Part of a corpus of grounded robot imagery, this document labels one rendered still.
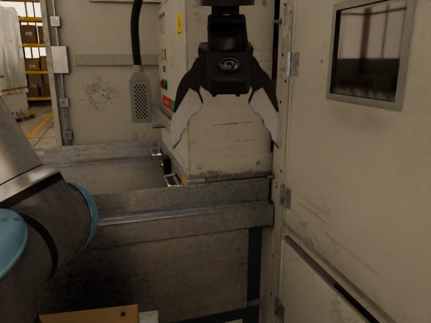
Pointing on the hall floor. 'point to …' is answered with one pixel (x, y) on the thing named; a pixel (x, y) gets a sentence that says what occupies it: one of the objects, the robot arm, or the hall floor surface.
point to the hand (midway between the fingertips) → (226, 151)
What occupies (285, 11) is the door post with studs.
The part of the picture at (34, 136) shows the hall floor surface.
